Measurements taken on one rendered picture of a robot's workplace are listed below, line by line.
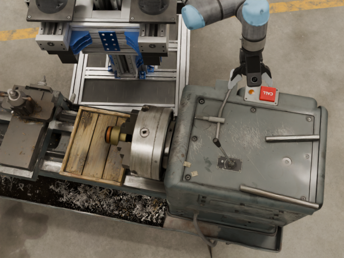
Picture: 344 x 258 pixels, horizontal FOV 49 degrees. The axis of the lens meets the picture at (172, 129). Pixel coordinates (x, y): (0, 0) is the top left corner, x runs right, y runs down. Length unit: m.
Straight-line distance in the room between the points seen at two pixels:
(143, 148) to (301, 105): 0.65
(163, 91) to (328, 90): 1.28
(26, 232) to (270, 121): 1.92
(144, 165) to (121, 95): 1.27
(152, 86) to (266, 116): 1.36
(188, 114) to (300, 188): 0.50
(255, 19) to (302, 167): 0.62
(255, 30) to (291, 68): 2.01
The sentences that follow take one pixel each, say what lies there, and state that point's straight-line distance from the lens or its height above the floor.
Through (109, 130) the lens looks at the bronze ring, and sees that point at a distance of 1.65.
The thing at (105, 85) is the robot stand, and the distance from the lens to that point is 2.79.
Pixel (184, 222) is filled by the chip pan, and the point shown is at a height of 0.54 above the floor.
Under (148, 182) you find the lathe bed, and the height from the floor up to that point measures 0.87.
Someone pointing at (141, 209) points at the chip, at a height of 0.60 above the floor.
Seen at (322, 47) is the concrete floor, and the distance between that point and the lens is 3.32.
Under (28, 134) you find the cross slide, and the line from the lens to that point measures 1.91.
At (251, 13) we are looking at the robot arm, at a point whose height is 1.75.
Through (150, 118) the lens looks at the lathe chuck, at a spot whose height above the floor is 1.23.
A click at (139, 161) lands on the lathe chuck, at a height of 1.18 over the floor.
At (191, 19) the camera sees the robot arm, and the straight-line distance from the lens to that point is 1.16.
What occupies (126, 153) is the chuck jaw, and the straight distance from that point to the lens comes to 1.61.
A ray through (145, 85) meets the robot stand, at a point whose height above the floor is 0.21.
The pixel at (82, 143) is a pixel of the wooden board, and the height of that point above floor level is 0.89.
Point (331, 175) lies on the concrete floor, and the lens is 2.90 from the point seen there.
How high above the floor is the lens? 2.63
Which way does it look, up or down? 69 degrees down
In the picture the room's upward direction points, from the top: 5 degrees counter-clockwise
